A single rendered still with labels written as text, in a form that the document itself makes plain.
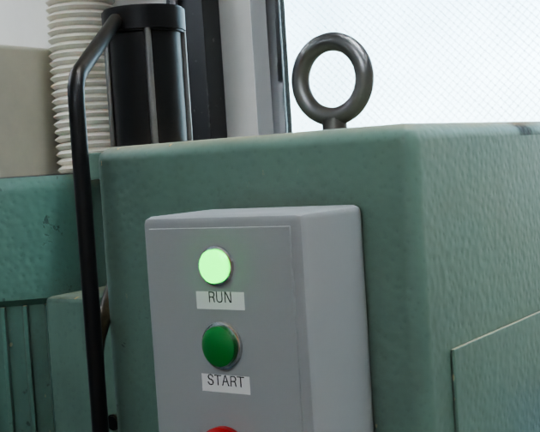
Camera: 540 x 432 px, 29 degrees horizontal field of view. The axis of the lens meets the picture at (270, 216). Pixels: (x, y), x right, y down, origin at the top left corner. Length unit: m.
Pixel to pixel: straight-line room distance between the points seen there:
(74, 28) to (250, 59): 0.39
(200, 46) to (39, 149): 0.46
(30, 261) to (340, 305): 0.32
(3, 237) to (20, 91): 1.67
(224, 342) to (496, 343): 0.17
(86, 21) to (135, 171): 1.75
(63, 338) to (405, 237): 0.30
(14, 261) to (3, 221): 0.03
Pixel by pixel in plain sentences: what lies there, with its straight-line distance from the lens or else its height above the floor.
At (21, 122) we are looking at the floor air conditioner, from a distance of 2.43.
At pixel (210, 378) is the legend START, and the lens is 0.54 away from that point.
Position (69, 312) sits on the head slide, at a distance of 0.74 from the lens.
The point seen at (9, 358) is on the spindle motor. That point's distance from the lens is 0.79.
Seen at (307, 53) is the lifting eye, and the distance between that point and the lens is 0.69.
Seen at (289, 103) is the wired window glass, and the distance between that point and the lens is 2.34.
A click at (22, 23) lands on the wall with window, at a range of 2.73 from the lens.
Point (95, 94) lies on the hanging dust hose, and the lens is 2.37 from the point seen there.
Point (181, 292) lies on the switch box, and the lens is 0.54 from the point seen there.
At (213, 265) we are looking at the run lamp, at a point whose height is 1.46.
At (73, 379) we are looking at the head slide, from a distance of 0.75.
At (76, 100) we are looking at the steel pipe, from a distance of 0.62.
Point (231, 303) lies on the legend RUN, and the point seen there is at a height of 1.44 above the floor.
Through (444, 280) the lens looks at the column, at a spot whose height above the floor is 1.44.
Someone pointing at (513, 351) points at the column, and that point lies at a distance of 0.64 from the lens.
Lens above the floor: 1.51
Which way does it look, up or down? 3 degrees down
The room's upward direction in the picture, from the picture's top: 4 degrees counter-clockwise
